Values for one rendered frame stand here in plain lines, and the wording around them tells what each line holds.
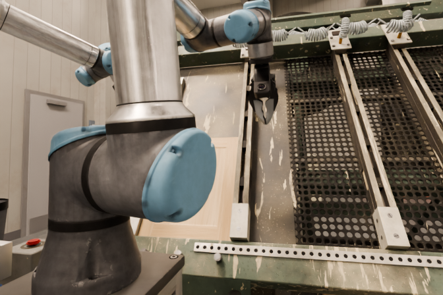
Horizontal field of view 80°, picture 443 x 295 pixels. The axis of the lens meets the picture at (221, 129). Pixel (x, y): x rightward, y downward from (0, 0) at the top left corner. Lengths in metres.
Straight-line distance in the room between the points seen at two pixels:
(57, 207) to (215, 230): 0.71
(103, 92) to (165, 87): 5.48
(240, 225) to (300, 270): 0.23
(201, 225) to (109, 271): 0.67
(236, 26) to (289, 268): 0.74
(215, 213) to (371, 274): 0.54
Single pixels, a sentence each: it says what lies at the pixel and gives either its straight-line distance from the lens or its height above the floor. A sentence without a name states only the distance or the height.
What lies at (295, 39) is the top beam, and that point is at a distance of 1.69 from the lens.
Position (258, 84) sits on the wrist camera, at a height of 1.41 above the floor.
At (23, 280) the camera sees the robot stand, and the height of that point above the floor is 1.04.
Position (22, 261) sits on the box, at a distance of 1.07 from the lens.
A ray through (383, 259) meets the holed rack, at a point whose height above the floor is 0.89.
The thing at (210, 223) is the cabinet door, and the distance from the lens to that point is 1.07.
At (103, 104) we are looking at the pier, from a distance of 5.76.
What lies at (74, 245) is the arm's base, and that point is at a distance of 0.44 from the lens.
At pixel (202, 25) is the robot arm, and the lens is 0.71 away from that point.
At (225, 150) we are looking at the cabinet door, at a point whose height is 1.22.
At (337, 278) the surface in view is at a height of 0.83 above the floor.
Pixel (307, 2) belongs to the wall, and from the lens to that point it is 9.15.
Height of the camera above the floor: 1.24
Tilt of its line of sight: 4 degrees up
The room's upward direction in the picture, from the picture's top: 1 degrees counter-clockwise
